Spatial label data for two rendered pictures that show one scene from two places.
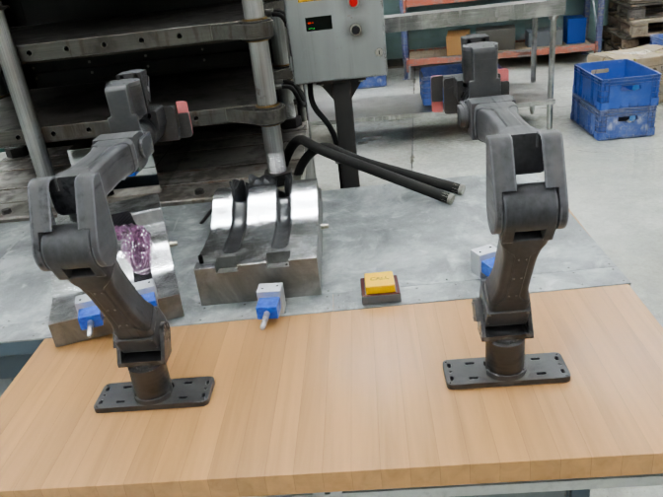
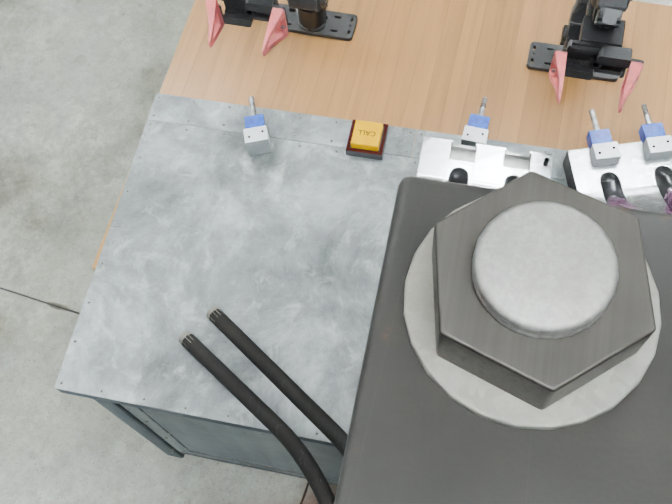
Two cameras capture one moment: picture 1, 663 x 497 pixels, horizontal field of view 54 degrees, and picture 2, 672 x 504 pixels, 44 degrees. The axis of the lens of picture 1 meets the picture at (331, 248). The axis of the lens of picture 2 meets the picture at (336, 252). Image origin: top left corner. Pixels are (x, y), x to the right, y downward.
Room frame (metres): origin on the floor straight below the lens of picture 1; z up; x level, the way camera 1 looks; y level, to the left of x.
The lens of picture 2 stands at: (2.12, 0.10, 2.37)
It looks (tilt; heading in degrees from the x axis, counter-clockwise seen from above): 66 degrees down; 198
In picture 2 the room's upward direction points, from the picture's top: 10 degrees counter-clockwise
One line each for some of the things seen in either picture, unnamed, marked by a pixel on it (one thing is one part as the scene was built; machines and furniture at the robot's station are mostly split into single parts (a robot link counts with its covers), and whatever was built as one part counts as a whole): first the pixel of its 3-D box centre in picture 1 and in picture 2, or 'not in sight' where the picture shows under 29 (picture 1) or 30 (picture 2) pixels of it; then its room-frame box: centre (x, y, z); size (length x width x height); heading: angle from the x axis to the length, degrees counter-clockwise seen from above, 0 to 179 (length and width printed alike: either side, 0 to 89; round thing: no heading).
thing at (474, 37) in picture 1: (473, 64); not in sight; (1.14, -0.28, 1.26); 0.07 x 0.06 x 0.11; 85
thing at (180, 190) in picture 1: (134, 172); not in sight; (2.36, 0.71, 0.76); 1.30 x 0.84 x 0.07; 87
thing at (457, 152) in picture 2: (278, 263); (462, 155); (1.23, 0.11, 0.87); 0.05 x 0.05 x 0.04; 87
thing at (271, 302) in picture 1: (267, 311); (478, 122); (1.12, 0.14, 0.83); 0.13 x 0.05 x 0.05; 173
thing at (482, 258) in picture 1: (498, 269); (254, 122); (1.17, -0.34, 0.83); 0.13 x 0.05 x 0.05; 18
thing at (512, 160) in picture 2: (229, 268); (516, 163); (1.23, 0.22, 0.87); 0.05 x 0.05 x 0.04; 87
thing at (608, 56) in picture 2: not in sight; (614, 85); (1.26, 0.34, 1.20); 0.09 x 0.07 x 0.07; 175
